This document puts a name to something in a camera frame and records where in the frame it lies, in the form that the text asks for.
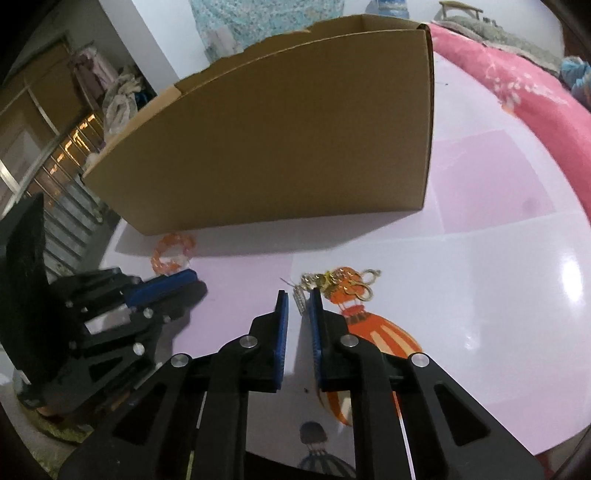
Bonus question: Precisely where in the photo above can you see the hanging pink clothes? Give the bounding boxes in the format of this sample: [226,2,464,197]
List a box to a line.
[74,46,118,97]

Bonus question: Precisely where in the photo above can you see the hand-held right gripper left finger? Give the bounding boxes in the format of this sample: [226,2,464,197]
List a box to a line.
[58,290,291,480]

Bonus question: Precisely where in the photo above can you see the pile of clothes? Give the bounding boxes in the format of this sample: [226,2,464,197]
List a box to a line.
[102,69,153,139]

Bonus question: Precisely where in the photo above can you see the brown cardboard box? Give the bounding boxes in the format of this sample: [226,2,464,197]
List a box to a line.
[82,14,435,237]

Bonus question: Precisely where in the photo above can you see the pink printed table cover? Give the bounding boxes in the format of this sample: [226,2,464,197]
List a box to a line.
[104,51,591,480]

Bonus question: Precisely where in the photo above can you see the pink floral blanket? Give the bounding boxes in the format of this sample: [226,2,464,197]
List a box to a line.
[429,23,591,208]

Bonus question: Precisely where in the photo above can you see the blue water dispenser bottle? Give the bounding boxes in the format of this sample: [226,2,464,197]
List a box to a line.
[367,0,409,19]

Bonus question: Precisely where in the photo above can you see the wooden chair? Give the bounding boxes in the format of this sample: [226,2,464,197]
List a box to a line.
[438,0,483,21]

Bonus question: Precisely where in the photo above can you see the person's left forearm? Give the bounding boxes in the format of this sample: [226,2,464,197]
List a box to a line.
[16,401,95,444]

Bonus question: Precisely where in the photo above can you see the orange bead bracelet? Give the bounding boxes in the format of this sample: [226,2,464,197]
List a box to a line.
[151,233,196,274]

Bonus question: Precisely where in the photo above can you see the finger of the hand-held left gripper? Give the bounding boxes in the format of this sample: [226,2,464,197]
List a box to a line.
[51,268,199,308]
[69,282,208,384]

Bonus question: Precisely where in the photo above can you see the grey blanket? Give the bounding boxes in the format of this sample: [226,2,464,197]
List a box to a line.
[438,16,561,75]

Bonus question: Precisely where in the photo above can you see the blue floral quilt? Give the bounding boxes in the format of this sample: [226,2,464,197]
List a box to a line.
[561,55,591,100]

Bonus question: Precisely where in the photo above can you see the metal railing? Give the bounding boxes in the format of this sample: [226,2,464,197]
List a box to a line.
[0,111,116,278]

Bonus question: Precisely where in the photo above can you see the teal floral curtain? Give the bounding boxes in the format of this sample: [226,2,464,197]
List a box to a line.
[189,0,345,63]

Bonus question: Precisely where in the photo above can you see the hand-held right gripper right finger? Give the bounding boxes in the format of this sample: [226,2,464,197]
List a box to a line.
[308,288,546,480]

